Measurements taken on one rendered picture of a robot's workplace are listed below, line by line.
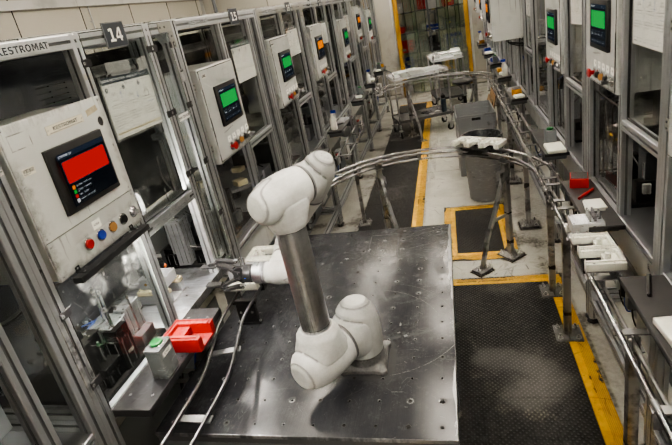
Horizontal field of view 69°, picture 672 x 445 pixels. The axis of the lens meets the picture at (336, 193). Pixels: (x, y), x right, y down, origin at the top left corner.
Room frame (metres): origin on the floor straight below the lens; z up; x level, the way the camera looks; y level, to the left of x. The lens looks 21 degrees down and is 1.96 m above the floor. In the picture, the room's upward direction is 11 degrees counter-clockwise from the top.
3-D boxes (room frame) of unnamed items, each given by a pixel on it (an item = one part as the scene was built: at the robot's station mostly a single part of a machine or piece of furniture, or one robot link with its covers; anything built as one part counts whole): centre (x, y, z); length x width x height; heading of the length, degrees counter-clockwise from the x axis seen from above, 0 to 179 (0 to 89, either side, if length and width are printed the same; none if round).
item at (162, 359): (1.41, 0.70, 0.97); 0.08 x 0.08 x 0.12; 75
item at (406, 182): (6.27, -1.03, 0.01); 5.85 x 0.59 x 0.01; 165
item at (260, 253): (2.14, 0.45, 0.84); 0.36 x 0.14 x 0.10; 165
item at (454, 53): (8.25, -2.21, 0.48); 0.84 x 0.58 x 0.97; 173
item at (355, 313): (1.55, 0.02, 0.85); 0.18 x 0.16 x 0.22; 134
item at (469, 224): (3.69, -1.11, 0.01); 1.00 x 0.55 x 0.01; 165
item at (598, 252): (1.74, -1.00, 0.84); 0.37 x 0.14 x 0.10; 165
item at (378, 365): (1.57, 0.01, 0.71); 0.22 x 0.18 x 0.06; 165
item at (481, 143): (3.37, -1.08, 0.84); 0.37 x 0.14 x 0.10; 43
